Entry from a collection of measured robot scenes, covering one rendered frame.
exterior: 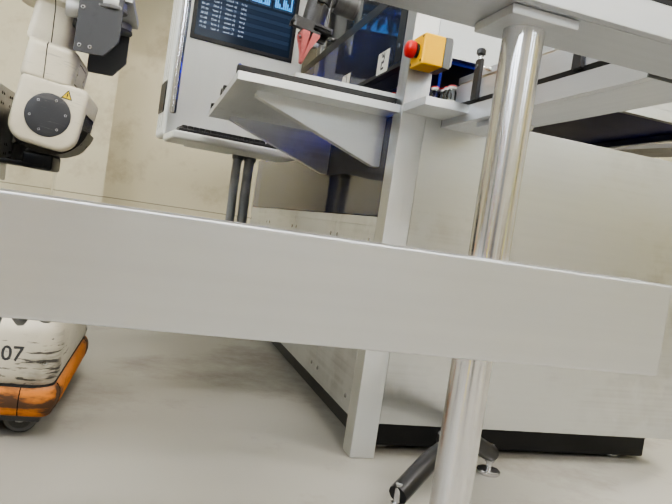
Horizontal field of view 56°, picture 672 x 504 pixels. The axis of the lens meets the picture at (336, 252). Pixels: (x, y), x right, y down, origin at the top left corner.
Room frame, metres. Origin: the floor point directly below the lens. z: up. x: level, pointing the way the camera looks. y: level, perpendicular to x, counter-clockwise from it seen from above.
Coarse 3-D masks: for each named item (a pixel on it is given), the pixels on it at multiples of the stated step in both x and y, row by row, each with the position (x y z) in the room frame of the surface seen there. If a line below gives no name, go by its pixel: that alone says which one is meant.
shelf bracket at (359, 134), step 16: (256, 96) 1.57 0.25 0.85; (272, 96) 1.57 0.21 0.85; (288, 112) 1.58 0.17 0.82; (304, 112) 1.59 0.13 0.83; (320, 112) 1.60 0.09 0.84; (336, 112) 1.61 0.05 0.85; (352, 112) 1.63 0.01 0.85; (320, 128) 1.60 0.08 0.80; (336, 128) 1.62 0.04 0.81; (352, 128) 1.63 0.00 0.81; (368, 128) 1.64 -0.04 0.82; (384, 128) 1.65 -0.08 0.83; (336, 144) 1.62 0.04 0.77; (352, 144) 1.63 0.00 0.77; (368, 144) 1.64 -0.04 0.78; (368, 160) 1.64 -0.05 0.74
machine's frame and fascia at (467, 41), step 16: (368, 16) 1.94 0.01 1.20; (352, 32) 2.08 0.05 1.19; (448, 32) 1.59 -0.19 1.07; (464, 32) 1.60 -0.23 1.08; (320, 48) 2.48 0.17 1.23; (464, 48) 1.60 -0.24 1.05; (496, 48) 1.63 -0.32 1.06; (400, 64) 1.62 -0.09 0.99; (368, 80) 1.85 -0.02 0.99; (624, 112) 1.76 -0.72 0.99; (640, 112) 1.76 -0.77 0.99; (656, 112) 1.78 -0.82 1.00; (592, 144) 2.38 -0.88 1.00; (608, 144) 2.30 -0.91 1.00; (624, 144) 2.22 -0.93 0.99; (640, 144) 2.16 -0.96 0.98
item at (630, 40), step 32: (384, 0) 0.79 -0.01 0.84; (416, 0) 0.77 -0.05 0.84; (448, 0) 0.76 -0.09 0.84; (480, 0) 0.74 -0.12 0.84; (512, 0) 0.73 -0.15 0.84; (544, 0) 0.72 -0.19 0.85; (576, 0) 0.74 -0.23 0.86; (608, 0) 0.75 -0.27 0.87; (640, 0) 0.76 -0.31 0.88; (576, 32) 0.80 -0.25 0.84; (608, 32) 0.78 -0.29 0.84; (640, 32) 0.77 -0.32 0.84; (640, 64) 0.88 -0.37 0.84
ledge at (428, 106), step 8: (424, 96) 1.44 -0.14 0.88; (408, 104) 1.52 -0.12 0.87; (416, 104) 1.48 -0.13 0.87; (424, 104) 1.43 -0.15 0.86; (432, 104) 1.43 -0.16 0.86; (440, 104) 1.44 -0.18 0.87; (448, 104) 1.45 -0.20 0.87; (456, 104) 1.45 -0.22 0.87; (464, 104) 1.46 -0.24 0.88; (408, 112) 1.55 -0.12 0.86; (416, 112) 1.54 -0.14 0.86; (424, 112) 1.52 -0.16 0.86; (432, 112) 1.51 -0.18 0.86; (440, 112) 1.50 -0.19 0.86; (448, 112) 1.48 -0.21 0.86; (456, 112) 1.47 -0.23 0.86; (464, 112) 1.46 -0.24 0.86
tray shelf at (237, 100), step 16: (240, 80) 1.47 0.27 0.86; (256, 80) 1.47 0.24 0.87; (272, 80) 1.48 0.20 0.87; (224, 96) 1.70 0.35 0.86; (240, 96) 1.67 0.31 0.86; (288, 96) 1.57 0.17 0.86; (304, 96) 1.55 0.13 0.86; (320, 96) 1.52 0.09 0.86; (336, 96) 1.52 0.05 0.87; (352, 96) 1.54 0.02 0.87; (224, 112) 1.98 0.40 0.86; (240, 112) 1.94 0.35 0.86; (256, 112) 1.89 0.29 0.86; (272, 112) 1.85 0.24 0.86; (368, 112) 1.63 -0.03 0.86; (384, 112) 1.60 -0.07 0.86; (304, 128) 2.07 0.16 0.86
